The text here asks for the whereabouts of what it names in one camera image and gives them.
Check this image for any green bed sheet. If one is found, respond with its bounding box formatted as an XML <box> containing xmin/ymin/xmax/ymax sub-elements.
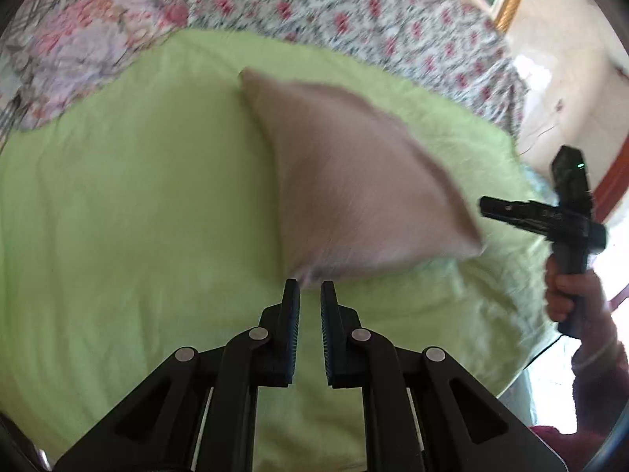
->
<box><xmin>0</xmin><ymin>28</ymin><xmax>558</xmax><ymax>472</ymax></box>

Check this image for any red floral quilt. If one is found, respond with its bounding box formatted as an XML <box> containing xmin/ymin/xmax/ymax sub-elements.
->
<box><xmin>186</xmin><ymin>0</ymin><xmax>530</xmax><ymax>139</ymax></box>

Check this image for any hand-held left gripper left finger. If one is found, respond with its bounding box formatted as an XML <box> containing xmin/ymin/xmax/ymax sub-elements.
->
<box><xmin>53</xmin><ymin>278</ymin><xmax>302</xmax><ymax>472</ymax></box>

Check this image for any person's right hand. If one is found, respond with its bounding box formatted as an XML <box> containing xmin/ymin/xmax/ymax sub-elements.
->
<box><xmin>544</xmin><ymin>256</ymin><xmax>616</xmax><ymax>355</ymax></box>

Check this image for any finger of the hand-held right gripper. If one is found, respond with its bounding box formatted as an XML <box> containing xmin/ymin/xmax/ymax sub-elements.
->
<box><xmin>478</xmin><ymin>195</ymin><xmax>547</xmax><ymax>237</ymax></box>

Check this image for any red wooden door frame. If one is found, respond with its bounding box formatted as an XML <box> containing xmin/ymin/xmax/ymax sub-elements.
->
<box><xmin>587</xmin><ymin>154</ymin><xmax>629</xmax><ymax>228</ymax></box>

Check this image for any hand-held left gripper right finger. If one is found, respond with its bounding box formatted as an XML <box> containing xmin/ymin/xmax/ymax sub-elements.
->
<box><xmin>320</xmin><ymin>280</ymin><xmax>566</xmax><ymax>472</ymax></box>

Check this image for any beige knit sweater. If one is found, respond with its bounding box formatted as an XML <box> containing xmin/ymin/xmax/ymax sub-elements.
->
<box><xmin>238</xmin><ymin>68</ymin><xmax>488</xmax><ymax>291</ymax></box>

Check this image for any pastel floral pillow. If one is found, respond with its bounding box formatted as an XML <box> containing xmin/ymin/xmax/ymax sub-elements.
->
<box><xmin>0</xmin><ymin>0</ymin><xmax>191</xmax><ymax>133</ymax></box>

